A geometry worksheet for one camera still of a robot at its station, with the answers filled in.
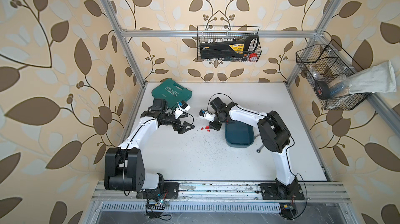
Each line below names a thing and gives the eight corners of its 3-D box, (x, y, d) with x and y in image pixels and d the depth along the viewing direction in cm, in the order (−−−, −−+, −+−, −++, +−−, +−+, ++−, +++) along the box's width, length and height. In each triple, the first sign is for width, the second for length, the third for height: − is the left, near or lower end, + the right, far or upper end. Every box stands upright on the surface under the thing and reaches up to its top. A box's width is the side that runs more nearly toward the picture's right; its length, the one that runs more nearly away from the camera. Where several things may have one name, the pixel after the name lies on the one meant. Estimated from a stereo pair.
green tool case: (151, 96, 115) (149, 91, 111) (169, 82, 125) (168, 77, 120) (176, 111, 106) (175, 107, 102) (193, 95, 115) (192, 90, 111)
